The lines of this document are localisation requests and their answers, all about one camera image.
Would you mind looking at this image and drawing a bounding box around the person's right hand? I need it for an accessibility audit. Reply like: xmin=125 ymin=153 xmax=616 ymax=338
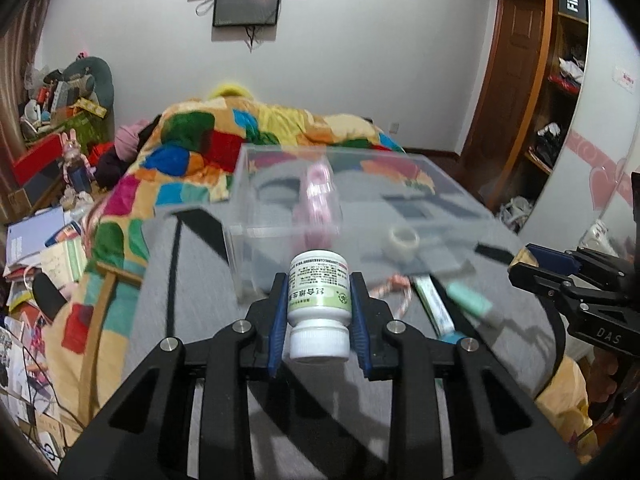
xmin=586 ymin=348 xmax=618 ymax=403

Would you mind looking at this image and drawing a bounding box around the white medicine bottle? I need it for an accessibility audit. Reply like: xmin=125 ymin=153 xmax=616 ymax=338
xmin=288 ymin=249 xmax=352 ymax=363

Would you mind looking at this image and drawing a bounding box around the white ointment tube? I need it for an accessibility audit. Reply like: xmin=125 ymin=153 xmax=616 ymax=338
xmin=411 ymin=275 xmax=456 ymax=340

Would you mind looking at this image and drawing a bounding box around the pink white braided rope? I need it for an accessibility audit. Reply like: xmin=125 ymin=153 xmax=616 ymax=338
xmin=368 ymin=274 xmax=414 ymax=321

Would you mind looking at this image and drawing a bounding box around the small black wall monitor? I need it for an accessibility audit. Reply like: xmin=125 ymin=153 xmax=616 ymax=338
xmin=213 ymin=0 xmax=281 ymax=28

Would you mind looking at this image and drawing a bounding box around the yellow pillow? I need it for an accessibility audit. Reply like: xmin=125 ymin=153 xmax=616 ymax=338
xmin=207 ymin=81 xmax=254 ymax=100

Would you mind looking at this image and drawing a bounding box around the red box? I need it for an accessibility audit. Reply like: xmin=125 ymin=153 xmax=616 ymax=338
xmin=12 ymin=133 xmax=62 ymax=186

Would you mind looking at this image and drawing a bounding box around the white bandage tape roll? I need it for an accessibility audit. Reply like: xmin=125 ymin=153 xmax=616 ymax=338
xmin=387 ymin=226 xmax=421 ymax=262

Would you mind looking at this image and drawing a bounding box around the wooden wardrobe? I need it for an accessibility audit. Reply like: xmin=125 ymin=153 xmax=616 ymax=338
xmin=487 ymin=0 xmax=589 ymax=210

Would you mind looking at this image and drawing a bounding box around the grey green chair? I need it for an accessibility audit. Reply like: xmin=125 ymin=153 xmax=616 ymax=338
xmin=62 ymin=56 xmax=115 ymax=118

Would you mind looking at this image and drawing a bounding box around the colourful patchwork quilt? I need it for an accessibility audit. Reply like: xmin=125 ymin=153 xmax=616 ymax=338
xmin=44 ymin=95 xmax=436 ymax=411

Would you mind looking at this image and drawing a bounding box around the wooden door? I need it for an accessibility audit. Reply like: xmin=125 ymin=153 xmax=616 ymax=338
xmin=458 ymin=0 xmax=544 ymax=203

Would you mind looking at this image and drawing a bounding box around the striped pink beige curtain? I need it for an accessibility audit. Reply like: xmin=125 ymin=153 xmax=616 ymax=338
xmin=0 ymin=0 xmax=50 ymax=222

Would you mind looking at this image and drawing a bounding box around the pink knit hat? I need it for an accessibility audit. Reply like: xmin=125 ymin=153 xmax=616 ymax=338
xmin=114 ymin=119 xmax=150 ymax=162

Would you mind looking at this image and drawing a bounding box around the green gift box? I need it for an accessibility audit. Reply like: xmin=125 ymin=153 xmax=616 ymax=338
xmin=51 ymin=110 xmax=113 ymax=155

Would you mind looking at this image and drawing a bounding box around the pink bunny doll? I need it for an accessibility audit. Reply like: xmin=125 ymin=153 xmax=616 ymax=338
xmin=60 ymin=129 xmax=92 ymax=193

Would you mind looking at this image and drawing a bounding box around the light blue book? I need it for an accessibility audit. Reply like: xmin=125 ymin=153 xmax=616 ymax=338
xmin=6 ymin=207 xmax=72 ymax=268

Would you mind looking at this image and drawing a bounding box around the clear plastic storage box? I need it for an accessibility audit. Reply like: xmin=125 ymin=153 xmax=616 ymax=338
xmin=224 ymin=144 xmax=495 ymax=299

